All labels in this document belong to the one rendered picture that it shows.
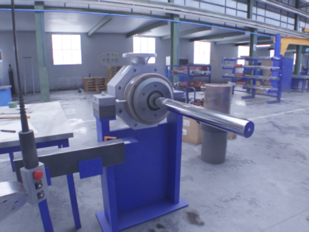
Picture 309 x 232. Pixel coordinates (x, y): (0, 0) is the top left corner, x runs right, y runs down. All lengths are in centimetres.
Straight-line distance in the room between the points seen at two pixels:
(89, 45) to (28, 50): 341
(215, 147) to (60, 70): 1113
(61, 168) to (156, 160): 97
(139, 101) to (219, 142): 175
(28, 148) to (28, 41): 1245
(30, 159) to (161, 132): 136
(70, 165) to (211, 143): 208
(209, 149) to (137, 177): 134
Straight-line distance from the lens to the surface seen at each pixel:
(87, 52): 1316
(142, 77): 144
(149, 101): 142
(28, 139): 69
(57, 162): 124
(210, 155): 299
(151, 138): 184
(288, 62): 1370
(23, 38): 1311
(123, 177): 187
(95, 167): 128
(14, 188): 62
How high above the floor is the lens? 133
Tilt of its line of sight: 14 degrees down
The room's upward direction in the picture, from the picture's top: straight up
